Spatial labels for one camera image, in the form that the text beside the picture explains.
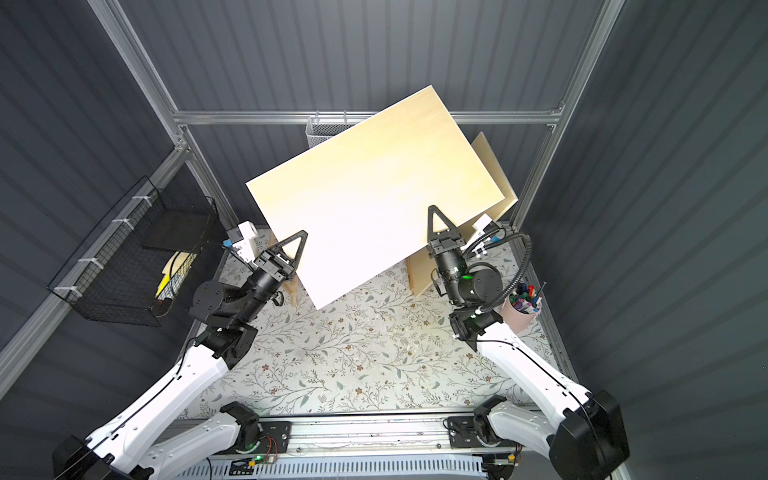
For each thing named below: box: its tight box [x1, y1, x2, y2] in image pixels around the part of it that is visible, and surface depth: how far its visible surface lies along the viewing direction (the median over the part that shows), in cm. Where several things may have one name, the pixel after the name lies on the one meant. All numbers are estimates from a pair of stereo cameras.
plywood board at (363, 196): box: [246, 86, 506, 310], surface depth 61 cm
